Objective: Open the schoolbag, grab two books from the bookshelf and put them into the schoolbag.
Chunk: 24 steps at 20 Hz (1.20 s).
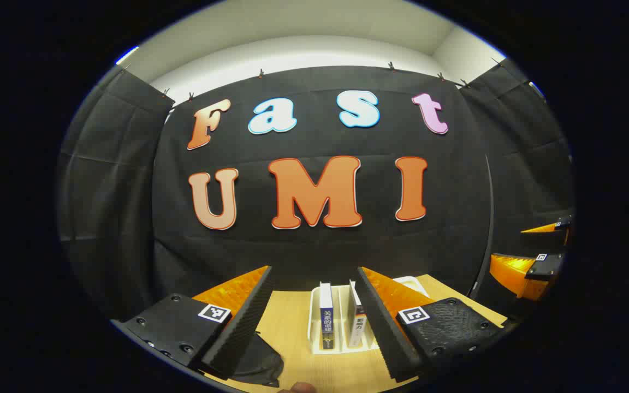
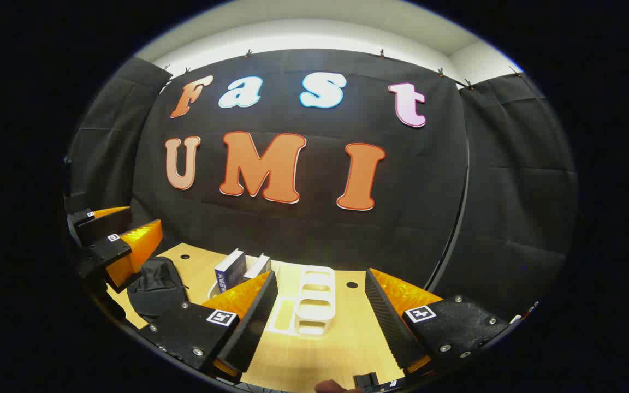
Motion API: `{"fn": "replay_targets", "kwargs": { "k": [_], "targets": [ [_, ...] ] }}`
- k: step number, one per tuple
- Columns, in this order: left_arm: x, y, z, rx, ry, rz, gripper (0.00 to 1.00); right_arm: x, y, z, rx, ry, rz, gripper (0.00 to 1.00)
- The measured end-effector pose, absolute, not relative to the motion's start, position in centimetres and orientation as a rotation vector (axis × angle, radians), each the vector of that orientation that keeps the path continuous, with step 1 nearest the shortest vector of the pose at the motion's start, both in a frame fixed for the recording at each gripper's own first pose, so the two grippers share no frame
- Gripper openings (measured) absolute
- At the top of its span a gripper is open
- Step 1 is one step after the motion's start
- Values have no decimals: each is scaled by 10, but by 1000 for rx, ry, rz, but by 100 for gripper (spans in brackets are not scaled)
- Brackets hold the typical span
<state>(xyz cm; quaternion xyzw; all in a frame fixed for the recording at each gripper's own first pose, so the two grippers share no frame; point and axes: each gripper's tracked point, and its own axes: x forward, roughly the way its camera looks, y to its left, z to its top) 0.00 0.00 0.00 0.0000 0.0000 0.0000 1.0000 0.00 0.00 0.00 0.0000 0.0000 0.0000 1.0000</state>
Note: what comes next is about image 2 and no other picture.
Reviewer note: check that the grey portrait cover book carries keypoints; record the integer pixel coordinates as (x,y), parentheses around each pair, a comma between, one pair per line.
(258,266)

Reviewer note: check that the blue cover book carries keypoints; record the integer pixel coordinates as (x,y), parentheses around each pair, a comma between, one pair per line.
(229,273)

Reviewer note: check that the black frame pole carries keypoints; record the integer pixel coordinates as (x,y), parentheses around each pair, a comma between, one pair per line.
(459,213)

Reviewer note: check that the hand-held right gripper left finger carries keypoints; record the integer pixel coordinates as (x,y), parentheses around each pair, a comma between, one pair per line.
(249,327)

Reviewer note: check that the white bookshelf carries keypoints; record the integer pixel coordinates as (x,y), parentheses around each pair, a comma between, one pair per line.
(314,300)

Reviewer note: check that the black schoolbag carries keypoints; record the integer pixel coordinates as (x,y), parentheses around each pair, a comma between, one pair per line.
(156,289)

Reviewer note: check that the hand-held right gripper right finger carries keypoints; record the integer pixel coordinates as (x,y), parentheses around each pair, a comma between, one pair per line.
(388,322)

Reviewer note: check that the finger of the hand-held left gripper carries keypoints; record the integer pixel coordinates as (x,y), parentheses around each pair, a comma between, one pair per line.
(108,252)
(88,224)

